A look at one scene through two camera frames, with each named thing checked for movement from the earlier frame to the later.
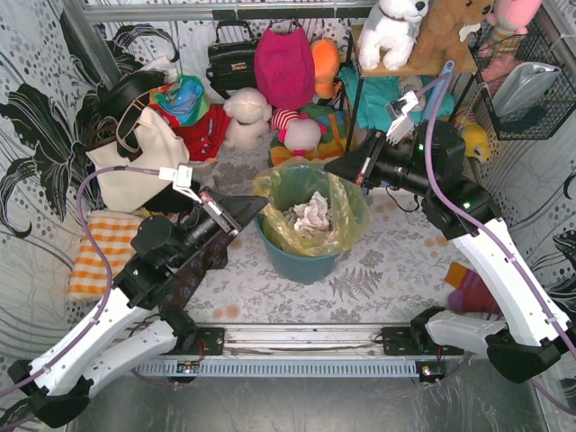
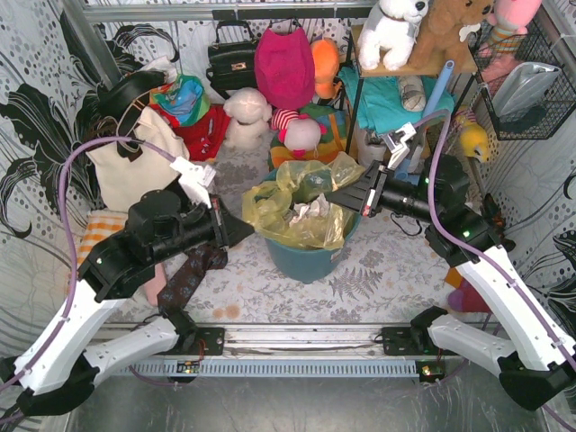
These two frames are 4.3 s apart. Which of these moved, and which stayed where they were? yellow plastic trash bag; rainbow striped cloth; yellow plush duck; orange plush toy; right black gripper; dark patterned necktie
Moved: yellow plastic trash bag; right black gripper
Stayed: dark patterned necktie; orange plush toy; yellow plush duck; rainbow striped cloth
